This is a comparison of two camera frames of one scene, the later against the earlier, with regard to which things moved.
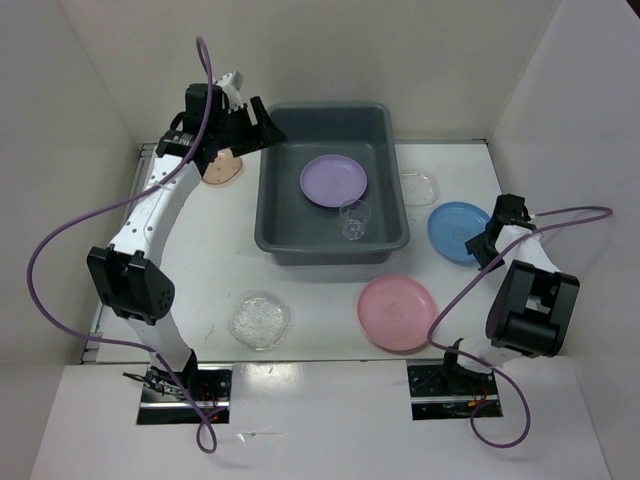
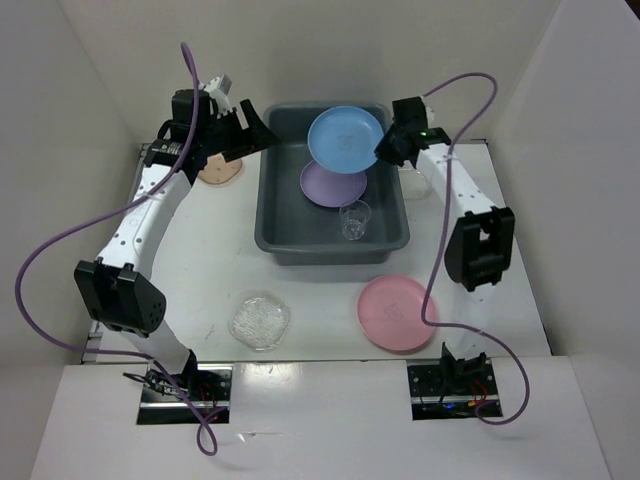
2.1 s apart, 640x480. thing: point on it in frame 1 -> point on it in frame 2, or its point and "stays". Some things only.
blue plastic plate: [451, 225] -> [343, 139]
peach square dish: [222, 169] stays
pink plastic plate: [396, 313] stays
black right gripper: [475, 245] -> [382, 151]
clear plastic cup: [354, 214] stays
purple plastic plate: [333, 180] stays
